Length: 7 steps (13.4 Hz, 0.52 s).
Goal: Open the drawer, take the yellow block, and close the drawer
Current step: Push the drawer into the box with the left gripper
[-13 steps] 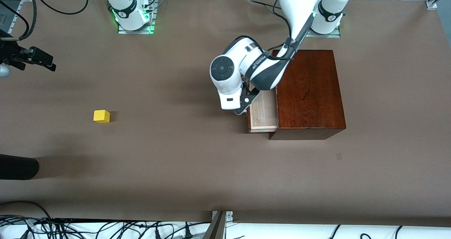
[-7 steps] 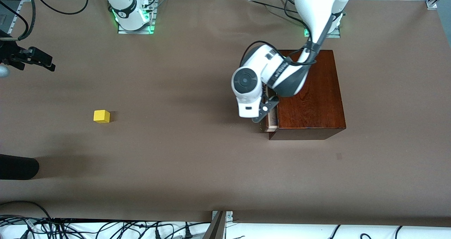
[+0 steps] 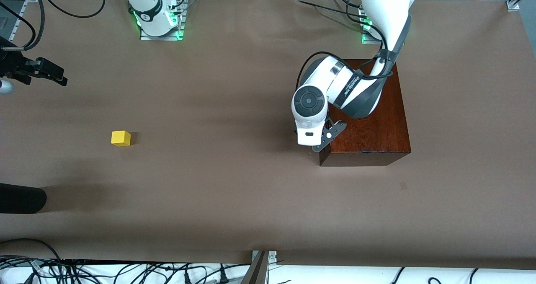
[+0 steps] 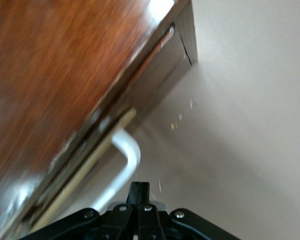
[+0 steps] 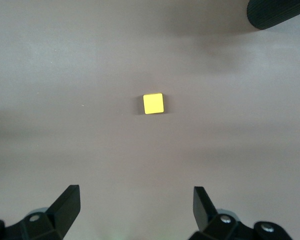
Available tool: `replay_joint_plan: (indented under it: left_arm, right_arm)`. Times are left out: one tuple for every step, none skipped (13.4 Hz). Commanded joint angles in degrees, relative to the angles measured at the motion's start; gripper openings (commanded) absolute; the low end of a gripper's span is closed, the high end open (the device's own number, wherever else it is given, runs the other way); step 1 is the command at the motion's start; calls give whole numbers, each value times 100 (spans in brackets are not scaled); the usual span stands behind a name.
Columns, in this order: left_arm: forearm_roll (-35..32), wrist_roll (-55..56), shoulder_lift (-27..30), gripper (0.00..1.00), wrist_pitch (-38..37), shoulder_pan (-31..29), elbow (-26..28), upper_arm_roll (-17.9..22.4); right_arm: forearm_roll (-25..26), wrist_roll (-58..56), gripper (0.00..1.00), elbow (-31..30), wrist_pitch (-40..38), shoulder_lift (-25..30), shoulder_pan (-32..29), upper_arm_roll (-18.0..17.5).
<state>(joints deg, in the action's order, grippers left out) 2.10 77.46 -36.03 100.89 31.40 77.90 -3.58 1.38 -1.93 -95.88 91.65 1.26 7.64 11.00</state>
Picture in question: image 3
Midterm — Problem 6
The yellow block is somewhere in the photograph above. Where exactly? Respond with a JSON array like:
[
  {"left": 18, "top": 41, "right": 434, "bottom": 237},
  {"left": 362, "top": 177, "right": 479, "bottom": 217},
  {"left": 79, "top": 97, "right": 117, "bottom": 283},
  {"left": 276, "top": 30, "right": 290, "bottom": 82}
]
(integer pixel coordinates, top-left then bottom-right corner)
[{"left": 111, "top": 130, "right": 131, "bottom": 147}]

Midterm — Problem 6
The dark brown wooden cabinet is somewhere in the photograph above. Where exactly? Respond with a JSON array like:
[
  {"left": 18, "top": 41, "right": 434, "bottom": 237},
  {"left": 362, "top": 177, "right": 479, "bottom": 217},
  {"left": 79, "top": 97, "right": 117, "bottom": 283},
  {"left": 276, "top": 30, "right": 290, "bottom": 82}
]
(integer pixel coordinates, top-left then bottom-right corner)
[{"left": 319, "top": 59, "right": 412, "bottom": 166}]

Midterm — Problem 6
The brown paper table cover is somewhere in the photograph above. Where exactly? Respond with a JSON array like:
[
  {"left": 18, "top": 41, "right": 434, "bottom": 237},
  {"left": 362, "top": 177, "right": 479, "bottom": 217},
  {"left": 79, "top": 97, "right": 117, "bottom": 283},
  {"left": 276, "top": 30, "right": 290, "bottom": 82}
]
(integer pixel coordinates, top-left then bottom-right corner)
[{"left": 0, "top": 0, "right": 536, "bottom": 270}]

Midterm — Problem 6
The black rounded cylinder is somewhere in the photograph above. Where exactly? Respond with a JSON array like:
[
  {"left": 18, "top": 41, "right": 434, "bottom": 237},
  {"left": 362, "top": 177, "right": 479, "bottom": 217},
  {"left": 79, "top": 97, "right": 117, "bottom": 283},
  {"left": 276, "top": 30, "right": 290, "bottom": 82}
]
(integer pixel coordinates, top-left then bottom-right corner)
[{"left": 0, "top": 183, "right": 47, "bottom": 214}]

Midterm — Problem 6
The dark diagonal metal beam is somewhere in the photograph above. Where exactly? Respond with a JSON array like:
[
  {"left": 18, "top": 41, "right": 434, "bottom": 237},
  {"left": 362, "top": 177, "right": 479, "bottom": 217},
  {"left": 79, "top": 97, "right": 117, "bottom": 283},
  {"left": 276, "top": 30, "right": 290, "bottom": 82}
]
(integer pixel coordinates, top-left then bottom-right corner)
[{"left": 240, "top": 250, "right": 269, "bottom": 284}]

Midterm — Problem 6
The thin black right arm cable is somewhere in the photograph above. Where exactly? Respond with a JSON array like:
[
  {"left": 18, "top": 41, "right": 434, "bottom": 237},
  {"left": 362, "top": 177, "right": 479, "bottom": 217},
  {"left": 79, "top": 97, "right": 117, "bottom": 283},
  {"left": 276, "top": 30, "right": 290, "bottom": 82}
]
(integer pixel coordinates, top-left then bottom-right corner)
[{"left": 0, "top": 1, "right": 37, "bottom": 48}]

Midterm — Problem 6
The perforated aluminium rail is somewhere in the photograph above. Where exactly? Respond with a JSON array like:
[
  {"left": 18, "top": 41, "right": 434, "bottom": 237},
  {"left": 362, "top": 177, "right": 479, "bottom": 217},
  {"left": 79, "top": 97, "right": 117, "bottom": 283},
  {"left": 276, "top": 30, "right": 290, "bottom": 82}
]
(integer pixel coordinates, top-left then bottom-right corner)
[{"left": 0, "top": 0, "right": 28, "bottom": 41}]

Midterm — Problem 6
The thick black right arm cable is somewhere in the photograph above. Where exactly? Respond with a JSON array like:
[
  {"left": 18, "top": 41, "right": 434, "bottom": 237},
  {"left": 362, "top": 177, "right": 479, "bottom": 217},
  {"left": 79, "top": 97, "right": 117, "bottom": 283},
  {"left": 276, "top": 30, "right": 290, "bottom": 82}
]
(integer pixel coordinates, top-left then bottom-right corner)
[{"left": 0, "top": 0, "right": 46, "bottom": 51}]

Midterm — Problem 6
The thin black looping cable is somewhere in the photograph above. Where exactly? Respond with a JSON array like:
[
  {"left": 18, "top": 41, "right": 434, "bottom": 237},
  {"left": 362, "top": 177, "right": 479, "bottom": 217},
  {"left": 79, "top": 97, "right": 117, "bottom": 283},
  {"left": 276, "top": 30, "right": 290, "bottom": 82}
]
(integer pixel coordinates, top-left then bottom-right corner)
[{"left": 36, "top": 0, "right": 106, "bottom": 18}]

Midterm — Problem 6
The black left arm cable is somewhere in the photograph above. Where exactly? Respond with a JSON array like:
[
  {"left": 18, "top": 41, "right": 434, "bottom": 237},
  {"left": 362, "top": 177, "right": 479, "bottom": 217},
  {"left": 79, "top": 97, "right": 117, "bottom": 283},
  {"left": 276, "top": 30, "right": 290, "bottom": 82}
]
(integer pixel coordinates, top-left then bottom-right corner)
[{"left": 298, "top": 0, "right": 396, "bottom": 90}]

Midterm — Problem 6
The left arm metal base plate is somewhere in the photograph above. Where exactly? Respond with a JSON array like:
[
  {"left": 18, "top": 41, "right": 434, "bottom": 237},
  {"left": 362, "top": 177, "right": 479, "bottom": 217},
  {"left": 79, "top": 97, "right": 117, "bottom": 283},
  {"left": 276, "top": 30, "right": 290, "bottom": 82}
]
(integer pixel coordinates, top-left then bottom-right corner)
[{"left": 361, "top": 24, "right": 384, "bottom": 46}]

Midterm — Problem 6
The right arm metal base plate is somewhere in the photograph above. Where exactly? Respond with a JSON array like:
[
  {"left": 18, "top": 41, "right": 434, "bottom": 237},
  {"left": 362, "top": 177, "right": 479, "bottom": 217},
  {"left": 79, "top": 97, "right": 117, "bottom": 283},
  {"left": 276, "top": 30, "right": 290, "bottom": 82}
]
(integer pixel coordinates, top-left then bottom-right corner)
[{"left": 139, "top": 8, "right": 186, "bottom": 41}]

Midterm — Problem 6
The long black cable on paper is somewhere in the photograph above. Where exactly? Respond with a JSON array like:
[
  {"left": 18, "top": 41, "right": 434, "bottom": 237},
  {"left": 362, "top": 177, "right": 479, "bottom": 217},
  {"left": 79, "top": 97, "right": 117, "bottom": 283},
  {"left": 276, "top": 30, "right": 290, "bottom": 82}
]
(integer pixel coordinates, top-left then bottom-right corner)
[{"left": 293, "top": 0, "right": 365, "bottom": 18}]

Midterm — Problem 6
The silver metal bracket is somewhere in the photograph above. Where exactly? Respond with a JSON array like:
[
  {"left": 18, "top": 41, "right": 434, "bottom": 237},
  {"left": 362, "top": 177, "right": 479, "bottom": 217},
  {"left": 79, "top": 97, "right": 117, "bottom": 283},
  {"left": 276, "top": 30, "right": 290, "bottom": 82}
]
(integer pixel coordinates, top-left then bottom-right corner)
[{"left": 251, "top": 250, "right": 278, "bottom": 264}]

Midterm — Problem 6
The black arcing cable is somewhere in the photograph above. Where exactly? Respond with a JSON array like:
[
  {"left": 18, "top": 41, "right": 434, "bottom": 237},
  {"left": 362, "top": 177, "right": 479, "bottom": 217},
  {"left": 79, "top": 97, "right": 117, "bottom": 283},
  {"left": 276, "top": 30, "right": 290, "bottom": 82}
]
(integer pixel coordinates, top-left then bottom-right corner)
[{"left": 0, "top": 238, "right": 63, "bottom": 263}]

